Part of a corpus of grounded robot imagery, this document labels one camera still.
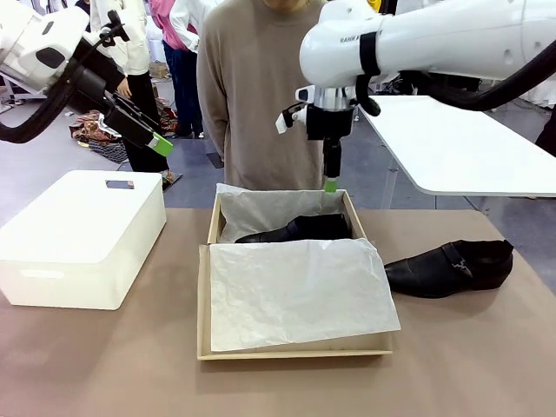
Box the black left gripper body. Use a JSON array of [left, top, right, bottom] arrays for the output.
[[64, 43, 128, 114]]

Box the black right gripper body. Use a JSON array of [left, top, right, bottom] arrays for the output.
[[306, 105, 353, 142]]

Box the plain black leather shoe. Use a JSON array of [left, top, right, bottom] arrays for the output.
[[234, 212, 353, 244]]

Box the white tissue paper sheet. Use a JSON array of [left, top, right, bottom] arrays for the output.
[[209, 182, 401, 354]]

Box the black leather shoe with buckle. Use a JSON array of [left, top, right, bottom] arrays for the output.
[[384, 239, 515, 299]]

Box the brown cardboard shoe box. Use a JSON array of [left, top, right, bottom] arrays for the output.
[[196, 189, 394, 361]]

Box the white plastic storage box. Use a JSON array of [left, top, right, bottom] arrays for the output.
[[0, 169, 168, 311]]

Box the patterned cloth pile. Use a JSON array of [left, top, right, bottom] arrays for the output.
[[69, 98, 179, 165]]

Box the bystander in cream jacket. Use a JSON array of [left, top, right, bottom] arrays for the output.
[[89, 0, 183, 186]]

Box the bystander in pink top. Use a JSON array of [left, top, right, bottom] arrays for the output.
[[149, 0, 205, 139]]

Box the person in beige sweater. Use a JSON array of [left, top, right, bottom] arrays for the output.
[[195, 0, 361, 191]]

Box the bystander in white shirt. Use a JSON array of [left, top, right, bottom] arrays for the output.
[[169, 0, 225, 54]]

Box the white side table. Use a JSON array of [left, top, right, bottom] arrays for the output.
[[360, 94, 556, 212]]

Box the white curtain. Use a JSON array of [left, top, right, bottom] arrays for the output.
[[516, 77, 556, 109]]

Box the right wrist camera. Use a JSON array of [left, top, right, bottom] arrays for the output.
[[275, 85, 316, 135]]

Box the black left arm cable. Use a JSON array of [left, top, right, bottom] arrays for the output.
[[0, 51, 95, 144]]

